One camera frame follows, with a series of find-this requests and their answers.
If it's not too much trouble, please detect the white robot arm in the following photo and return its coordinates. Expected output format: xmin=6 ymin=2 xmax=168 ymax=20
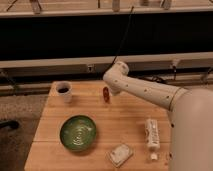
xmin=103 ymin=61 xmax=213 ymax=171

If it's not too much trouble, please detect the green ceramic bowl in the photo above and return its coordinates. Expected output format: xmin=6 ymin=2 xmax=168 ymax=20
xmin=60 ymin=115 xmax=97 ymax=152

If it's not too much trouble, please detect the white cup with dark liquid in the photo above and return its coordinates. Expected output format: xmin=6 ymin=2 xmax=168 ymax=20
xmin=56 ymin=81 xmax=72 ymax=103

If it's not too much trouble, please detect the white tube bottle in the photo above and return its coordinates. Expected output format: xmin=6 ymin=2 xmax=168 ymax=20
xmin=145 ymin=119 xmax=160 ymax=161

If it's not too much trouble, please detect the small white packet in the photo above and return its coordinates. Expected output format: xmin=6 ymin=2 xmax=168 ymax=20
xmin=108 ymin=144 xmax=133 ymax=167

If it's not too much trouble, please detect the black object at left edge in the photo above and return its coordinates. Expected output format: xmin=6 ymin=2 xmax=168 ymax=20
xmin=0 ymin=120 xmax=19 ymax=129

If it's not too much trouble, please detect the black hanging cable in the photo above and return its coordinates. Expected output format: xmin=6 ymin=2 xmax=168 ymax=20
xmin=111 ymin=5 xmax=135 ymax=66

